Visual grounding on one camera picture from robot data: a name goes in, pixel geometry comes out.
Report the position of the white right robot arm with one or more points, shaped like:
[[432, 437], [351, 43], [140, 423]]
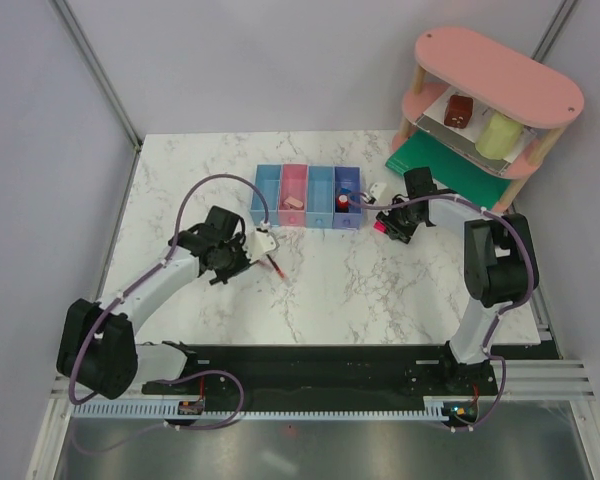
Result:
[[499, 265]]

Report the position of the purple drawer bin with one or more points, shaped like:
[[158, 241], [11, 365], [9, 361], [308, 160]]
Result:
[[350, 178]]

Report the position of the brown box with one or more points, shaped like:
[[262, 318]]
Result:
[[458, 112]]

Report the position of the pink eraser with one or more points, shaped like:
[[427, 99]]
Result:
[[292, 203]]

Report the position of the light blue drawer bin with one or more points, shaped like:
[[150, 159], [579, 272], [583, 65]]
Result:
[[320, 197], [267, 180]]

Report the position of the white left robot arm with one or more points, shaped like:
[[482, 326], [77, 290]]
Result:
[[99, 353]]

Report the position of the pink capped black highlighter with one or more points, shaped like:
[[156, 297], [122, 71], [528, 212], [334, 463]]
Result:
[[380, 226]]

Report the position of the orange capped refill pen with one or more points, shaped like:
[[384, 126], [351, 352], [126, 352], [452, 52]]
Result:
[[281, 274]]

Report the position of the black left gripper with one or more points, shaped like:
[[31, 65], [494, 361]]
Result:
[[239, 243]]

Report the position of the pink two tier shelf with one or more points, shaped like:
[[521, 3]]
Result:
[[504, 79]]

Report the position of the white cable duct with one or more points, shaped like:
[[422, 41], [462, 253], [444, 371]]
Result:
[[176, 409]]

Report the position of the pink drawer bin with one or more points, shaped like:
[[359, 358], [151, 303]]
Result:
[[293, 182]]

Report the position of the pale yellow cup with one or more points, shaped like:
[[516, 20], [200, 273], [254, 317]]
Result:
[[498, 137]]

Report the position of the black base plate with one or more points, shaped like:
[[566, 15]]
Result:
[[324, 376]]

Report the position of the green book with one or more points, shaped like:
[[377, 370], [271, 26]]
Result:
[[448, 168]]

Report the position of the white paper sheet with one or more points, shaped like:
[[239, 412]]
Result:
[[465, 139]]

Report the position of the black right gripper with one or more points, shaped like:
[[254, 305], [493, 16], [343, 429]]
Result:
[[394, 231]]

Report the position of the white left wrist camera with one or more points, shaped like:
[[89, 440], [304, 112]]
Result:
[[260, 243]]

